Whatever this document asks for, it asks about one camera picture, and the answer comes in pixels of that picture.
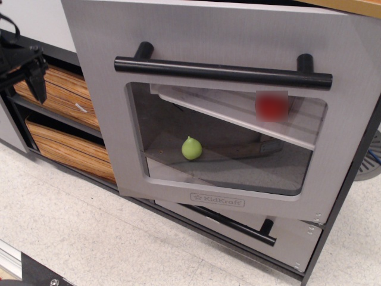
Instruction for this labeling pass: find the green toy pear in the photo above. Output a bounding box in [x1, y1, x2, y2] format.
[182, 136, 202, 160]

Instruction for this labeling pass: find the white oven shelf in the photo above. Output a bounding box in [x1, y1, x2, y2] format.
[150, 84, 327, 150]

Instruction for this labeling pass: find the black oven door handle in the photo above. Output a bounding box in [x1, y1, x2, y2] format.
[114, 42, 333, 91]

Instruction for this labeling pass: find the black drawer handle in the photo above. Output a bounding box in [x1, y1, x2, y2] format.
[181, 204, 277, 247]

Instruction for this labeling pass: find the dark toy kitchen cabinet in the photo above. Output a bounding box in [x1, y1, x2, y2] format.
[0, 29, 381, 286]

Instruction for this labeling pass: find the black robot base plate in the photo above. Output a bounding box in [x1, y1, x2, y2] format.
[21, 252, 74, 286]

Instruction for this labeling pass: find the grey lower oven drawer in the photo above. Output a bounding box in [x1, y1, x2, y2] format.
[156, 200, 322, 272]

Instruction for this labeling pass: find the red toy tomato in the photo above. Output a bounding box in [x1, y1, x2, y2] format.
[255, 91, 289, 123]

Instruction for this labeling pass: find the grey toy oven door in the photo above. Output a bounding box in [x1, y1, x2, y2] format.
[62, 1, 380, 224]

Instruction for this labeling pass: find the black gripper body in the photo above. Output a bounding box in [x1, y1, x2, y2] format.
[1, 36, 43, 91]

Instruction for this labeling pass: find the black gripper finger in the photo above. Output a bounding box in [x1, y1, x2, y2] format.
[25, 57, 48, 104]

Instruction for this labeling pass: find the upper wood-pattern storage bin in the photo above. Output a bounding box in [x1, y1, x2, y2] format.
[14, 65, 100, 131]

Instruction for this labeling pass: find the grey round chair base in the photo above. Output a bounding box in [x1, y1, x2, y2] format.
[355, 130, 380, 181]

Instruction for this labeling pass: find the blue cable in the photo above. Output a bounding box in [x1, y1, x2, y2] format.
[368, 148, 381, 165]

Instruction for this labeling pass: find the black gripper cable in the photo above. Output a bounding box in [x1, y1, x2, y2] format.
[0, 11, 22, 45]

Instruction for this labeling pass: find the wood-pattern storage bin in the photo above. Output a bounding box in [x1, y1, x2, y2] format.
[25, 113, 116, 183]
[14, 65, 100, 131]

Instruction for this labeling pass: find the lower wood-pattern storage bin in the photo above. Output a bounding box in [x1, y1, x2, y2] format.
[25, 113, 116, 183]

